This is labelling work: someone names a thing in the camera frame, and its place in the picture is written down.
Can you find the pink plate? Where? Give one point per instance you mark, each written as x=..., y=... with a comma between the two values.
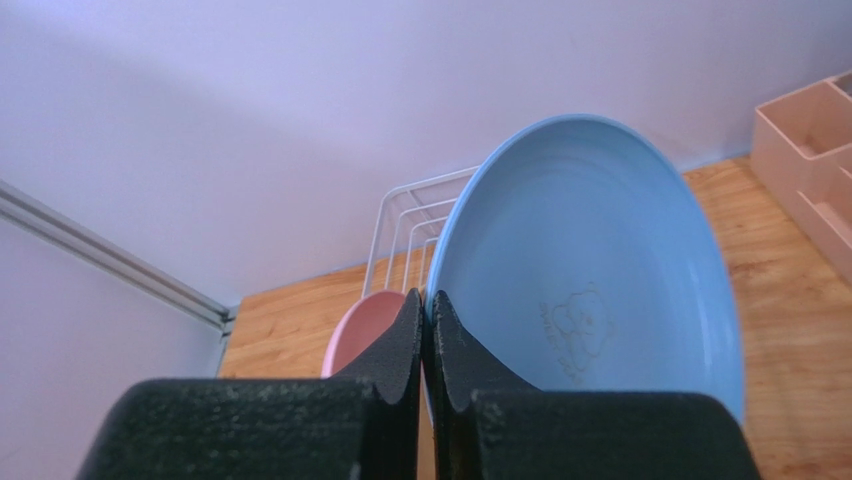
x=363, y=323

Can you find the pink desk organizer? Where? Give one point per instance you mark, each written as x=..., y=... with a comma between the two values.
x=801, y=153

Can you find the left aluminium corner post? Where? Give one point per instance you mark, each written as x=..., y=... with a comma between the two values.
x=47, y=223

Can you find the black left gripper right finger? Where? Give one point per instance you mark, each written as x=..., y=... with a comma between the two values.
x=489, y=423

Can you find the blue plate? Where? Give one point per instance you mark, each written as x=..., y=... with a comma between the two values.
x=578, y=256

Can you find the white wire dish rack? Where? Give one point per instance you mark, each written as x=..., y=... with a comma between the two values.
x=409, y=223

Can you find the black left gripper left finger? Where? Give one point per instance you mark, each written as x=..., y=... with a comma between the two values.
x=360, y=423

